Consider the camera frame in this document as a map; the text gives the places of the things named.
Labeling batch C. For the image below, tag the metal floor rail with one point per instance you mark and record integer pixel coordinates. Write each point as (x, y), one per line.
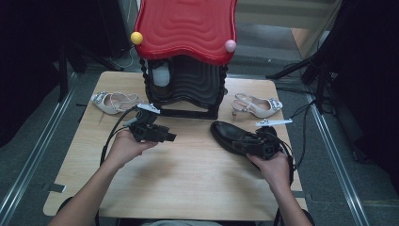
(338, 175)
(37, 147)

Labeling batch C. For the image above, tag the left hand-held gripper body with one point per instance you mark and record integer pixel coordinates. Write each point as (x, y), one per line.
(144, 132)

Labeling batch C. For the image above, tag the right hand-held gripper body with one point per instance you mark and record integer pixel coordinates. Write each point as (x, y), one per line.
(268, 147)

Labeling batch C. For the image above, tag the black tripod stand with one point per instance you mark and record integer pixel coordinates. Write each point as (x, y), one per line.
(291, 67)

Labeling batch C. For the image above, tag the pink ball knob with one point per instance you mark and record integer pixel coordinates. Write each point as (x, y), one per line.
(230, 45)

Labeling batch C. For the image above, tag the person's right hand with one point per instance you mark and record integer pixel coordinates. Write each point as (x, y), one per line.
(273, 171)

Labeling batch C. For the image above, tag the black leather shoe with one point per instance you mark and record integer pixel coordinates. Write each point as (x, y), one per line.
(224, 132)
(161, 77)

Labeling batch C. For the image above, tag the beige high-heel sandal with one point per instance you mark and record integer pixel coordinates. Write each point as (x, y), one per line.
(260, 111)
(108, 108)

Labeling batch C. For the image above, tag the black curtain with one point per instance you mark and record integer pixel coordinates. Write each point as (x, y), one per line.
(370, 78)
(25, 62)

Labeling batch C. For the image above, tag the person's left hand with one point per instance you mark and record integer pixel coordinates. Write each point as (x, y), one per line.
(125, 150)

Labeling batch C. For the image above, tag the grey tape strip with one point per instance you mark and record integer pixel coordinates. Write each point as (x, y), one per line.
(306, 196)
(56, 187)

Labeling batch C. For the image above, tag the yellow ball knob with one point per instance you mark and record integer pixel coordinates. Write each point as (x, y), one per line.
(136, 37)

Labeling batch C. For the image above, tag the red and black shoe rack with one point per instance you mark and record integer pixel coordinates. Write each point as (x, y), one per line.
(185, 28)

